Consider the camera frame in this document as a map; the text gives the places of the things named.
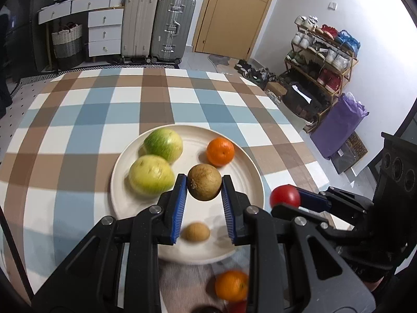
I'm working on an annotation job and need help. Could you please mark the striped rug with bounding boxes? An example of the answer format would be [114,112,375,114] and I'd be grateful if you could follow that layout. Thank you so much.
[20,67,98,85]

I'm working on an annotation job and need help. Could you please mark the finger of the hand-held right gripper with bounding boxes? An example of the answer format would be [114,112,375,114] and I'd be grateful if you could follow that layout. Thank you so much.
[271,203,329,232]
[298,186,373,214]

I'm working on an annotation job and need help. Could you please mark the green mango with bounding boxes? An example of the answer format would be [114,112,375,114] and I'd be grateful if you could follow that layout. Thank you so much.
[144,129,183,164]

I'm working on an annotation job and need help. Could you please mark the brown kiwi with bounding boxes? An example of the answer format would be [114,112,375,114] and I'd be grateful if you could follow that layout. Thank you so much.
[181,222,211,242]
[187,164,223,202]

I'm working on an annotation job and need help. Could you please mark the cream round plate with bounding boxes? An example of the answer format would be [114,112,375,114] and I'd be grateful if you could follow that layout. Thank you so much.
[111,124,264,264]

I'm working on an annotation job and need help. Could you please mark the beige suitcase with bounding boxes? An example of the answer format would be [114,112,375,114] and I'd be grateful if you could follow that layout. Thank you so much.
[121,0,160,63]

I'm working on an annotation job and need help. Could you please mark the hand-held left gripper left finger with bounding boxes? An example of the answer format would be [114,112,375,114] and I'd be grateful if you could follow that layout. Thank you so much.
[31,173,189,313]

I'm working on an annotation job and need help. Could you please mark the pile of shoes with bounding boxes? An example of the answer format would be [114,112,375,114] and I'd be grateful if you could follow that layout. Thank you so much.
[235,59,271,82]

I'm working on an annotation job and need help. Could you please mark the woven basket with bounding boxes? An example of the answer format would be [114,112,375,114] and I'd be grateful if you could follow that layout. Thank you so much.
[51,23,84,69]

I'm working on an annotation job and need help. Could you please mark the red tomato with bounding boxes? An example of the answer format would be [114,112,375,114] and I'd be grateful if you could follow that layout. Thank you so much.
[270,185,301,208]
[226,300,248,313]

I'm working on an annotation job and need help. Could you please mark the white desk with drawers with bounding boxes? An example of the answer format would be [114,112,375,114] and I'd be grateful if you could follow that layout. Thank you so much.
[37,0,126,62]

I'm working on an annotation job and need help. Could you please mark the cardboard box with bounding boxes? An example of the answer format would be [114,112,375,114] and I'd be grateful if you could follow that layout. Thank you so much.
[265,81,288,97]

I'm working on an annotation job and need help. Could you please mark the person's right hand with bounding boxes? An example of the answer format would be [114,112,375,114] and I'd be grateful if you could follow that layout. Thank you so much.
[337,246,395,284]

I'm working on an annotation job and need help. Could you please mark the wooden shoe rack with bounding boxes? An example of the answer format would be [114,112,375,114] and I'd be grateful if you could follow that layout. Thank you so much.
[284,16,361,128]

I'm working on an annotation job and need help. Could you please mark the wooden door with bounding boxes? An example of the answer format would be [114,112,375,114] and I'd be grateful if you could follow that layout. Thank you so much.
[192,0,281,60]

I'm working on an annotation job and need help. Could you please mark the purple bag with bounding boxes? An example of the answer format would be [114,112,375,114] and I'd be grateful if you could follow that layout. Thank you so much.
[310,93,369,160]

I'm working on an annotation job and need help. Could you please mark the checked tablecloth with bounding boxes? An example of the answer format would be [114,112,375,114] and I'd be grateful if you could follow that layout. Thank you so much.
[0,67,354,313]

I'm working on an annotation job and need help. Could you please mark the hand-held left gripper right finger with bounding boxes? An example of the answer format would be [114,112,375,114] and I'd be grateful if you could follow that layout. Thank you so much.
[221,175,378,313]

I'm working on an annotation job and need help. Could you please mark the grey floor mat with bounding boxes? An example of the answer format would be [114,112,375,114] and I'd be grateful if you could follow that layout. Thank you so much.
[208,54,231,66]

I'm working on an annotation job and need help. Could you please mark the orange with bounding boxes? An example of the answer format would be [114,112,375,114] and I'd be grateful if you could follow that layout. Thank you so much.
[206,138,235,167]
[215,270,250,301]

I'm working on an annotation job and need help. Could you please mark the silver suitcase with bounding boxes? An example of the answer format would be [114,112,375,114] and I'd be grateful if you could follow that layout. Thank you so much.
[150,0,197,64]

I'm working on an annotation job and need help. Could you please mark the yellow-green mango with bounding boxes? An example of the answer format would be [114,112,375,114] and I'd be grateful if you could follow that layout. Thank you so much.
[128,155,176,194]

